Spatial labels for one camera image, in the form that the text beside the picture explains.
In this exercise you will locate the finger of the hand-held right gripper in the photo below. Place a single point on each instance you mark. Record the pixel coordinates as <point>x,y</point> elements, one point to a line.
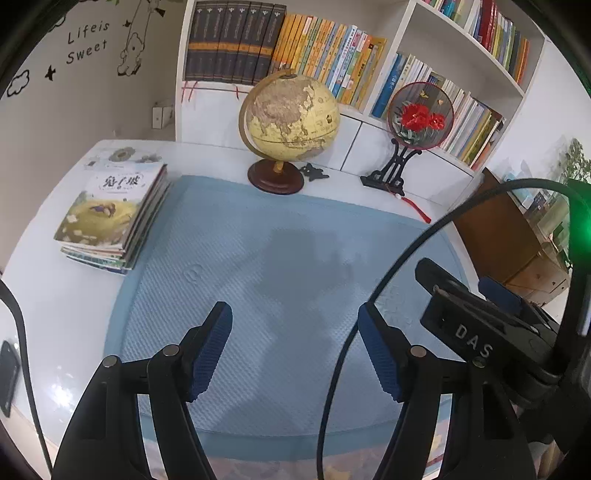
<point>461,330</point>
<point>501,295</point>

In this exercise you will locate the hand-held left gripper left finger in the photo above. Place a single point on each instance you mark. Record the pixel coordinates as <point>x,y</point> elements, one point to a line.
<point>210,355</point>

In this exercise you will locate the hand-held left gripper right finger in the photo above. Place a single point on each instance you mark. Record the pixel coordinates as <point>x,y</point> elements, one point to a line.
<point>381,355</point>

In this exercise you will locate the stack of books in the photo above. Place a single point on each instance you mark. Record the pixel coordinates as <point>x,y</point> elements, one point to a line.
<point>106,212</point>

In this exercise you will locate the brown wooden cabinet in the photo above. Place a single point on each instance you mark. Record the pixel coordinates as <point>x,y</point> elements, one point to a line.
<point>498,240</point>

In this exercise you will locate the light blue table mat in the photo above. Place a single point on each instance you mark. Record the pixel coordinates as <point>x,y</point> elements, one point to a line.
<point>277,230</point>

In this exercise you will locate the green potted plant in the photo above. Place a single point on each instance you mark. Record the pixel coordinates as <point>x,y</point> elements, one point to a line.
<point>577,161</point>

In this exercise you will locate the row of pale thin volumes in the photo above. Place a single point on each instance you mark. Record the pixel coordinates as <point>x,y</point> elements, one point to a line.
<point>471,124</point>

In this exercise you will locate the small black ornament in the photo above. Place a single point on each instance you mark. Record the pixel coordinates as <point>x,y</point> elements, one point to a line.
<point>314,172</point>

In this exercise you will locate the round red flower fan ornament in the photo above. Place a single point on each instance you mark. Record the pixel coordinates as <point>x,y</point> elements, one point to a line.
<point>418,117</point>

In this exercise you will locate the black flat device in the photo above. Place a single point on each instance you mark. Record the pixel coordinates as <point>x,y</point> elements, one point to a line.
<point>9,378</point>

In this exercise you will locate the white bookshelf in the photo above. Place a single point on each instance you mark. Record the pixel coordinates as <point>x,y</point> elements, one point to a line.
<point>369,138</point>

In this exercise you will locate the grey round-centre flower decal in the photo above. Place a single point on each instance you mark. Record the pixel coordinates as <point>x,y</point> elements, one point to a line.
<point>123,153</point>

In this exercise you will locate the white cardboard box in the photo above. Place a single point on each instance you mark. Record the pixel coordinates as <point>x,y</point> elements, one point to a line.
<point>162,117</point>

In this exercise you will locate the yellow globe on wooden base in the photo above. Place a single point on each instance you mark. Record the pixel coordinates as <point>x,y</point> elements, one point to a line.
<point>288,115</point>

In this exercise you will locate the row of red green volumes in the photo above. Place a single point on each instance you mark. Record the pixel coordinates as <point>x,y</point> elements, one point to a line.
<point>489,32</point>

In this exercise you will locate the black rod with red tassels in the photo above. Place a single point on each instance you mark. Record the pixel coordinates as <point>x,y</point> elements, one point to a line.
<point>189,92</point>

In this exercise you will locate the row of yellow colourful volumes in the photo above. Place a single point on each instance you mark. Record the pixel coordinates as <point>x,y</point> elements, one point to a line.
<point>332,55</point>

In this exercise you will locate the row of dark hardcover volumes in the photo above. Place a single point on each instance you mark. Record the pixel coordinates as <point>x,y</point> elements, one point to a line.
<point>231,41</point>

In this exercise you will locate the bear on swing wall sticker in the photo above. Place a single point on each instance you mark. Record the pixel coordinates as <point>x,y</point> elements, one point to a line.
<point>136,50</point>

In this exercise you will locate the black bird wall sticker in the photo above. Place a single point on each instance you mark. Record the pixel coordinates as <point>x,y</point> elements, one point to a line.
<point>51,73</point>

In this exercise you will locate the black cloud wall sticker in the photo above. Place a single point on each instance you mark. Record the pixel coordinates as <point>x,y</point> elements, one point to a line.
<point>17,84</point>

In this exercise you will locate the black lettering wall sticker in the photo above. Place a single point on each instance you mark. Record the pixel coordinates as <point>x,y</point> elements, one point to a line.
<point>87,44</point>

